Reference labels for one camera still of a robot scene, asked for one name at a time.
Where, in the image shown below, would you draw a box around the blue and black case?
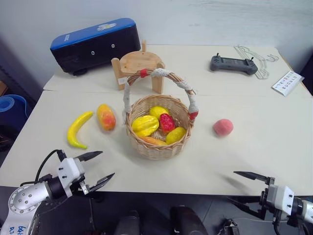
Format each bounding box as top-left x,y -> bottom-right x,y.
49,17 -> 142,75

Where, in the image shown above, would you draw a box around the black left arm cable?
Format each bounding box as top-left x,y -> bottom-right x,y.
20,149 -> 68,187

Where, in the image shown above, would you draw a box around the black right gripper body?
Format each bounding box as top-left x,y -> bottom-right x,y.
259,176 -> 276,220

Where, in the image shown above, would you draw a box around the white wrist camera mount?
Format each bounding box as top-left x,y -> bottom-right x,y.
57,157 -> 87,192
267,184 -> 296,217

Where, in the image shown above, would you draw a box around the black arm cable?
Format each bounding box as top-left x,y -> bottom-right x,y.
20,149 -> 68,187
272,214 -> 313,235

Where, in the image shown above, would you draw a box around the white wire hangers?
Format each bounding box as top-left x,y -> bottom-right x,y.
233,45 -> 280,80

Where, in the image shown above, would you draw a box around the round yellow toy lemon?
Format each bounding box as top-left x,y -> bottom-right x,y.
149,105 -> 170,121

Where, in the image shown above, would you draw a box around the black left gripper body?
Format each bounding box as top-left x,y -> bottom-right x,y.
69,156 -> 90,196

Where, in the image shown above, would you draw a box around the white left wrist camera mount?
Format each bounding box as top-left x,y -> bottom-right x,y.
57,157 -> 87,192

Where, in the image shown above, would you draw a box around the orange yellow toy mango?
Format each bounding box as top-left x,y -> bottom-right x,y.
96,104 -> 116,132

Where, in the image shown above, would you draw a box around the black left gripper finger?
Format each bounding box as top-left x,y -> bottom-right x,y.
87,172 -> 116,194
73,151 -> 104,162

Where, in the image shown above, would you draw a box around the red strawberry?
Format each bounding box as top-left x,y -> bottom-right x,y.
159,113 -> 176,134

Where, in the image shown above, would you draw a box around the wicker basket with handle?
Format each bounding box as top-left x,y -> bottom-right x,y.
123,68 -> 200,161

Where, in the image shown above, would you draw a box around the blue rolled mat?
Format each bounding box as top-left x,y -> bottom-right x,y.
0,94 -> 31,128

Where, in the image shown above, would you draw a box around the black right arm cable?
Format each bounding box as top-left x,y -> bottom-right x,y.
272,214 -> 313,235

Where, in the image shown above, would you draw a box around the yellow toy banana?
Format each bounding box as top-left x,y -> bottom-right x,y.
67,111 -> 94,150

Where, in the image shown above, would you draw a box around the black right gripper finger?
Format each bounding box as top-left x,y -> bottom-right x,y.
233,171 -> 268,184
226,195 -> 266,220

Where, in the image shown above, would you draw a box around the oval yellow toy fruit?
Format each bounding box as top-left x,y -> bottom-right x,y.
165,126 -> 187,145

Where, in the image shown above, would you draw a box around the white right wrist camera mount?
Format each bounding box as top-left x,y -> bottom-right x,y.
267,184 -> 296,217

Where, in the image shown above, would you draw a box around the dark rounded shape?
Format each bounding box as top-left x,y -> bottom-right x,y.
114,210 -> 142,235

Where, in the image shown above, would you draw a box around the small wooden stool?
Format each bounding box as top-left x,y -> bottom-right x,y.
111,39 -> 166,94

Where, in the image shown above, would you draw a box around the yellow toy starfruit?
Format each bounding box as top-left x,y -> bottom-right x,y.
132,115 -> 160,137

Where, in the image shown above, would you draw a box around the pink toy peach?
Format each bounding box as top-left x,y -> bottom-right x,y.
212,118 -> 234,137

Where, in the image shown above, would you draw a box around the white paper card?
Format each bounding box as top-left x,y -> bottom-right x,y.
271,70 -> 305,97

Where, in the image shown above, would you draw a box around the grey handheld controller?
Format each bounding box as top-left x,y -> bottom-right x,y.
209,52 -> 258,76

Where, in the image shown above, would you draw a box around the orange toy fruit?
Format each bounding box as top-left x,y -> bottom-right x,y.
137,136 -> 168,146

